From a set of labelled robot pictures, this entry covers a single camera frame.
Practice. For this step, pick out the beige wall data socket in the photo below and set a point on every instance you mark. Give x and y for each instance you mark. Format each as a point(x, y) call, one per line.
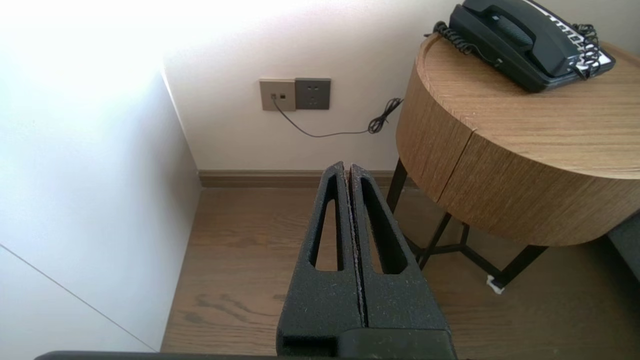
point(277, 92)

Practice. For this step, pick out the dark grey power socket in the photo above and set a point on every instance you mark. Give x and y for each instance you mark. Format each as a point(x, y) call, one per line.
point(312, 94)

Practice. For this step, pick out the black metal nightstand legs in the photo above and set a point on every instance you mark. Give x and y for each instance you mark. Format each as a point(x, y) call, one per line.
point(395, 185)

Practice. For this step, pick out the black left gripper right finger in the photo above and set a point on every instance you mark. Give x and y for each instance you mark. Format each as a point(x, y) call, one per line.
point(400, 305)

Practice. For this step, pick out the white wardrobe panel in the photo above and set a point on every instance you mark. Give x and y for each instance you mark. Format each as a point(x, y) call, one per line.
point(75, 200)

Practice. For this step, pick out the black telephone handset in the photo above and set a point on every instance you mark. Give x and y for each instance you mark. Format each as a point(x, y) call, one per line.
point(525, 30)

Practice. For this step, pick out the round wooden nightstand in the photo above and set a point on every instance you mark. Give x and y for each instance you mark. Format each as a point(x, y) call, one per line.
point(500, 100)

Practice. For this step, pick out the white leg floor pad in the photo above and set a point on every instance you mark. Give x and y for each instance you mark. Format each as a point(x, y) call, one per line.
point(495, 286)

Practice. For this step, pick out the brown wooden baseboard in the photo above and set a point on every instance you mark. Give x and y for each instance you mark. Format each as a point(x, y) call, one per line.
point(250, 178)

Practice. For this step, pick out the black and white telephone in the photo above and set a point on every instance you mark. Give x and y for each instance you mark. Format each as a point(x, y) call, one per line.
point(500, 62)

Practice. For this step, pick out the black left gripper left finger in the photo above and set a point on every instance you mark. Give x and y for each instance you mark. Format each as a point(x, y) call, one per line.
point(320, 305)

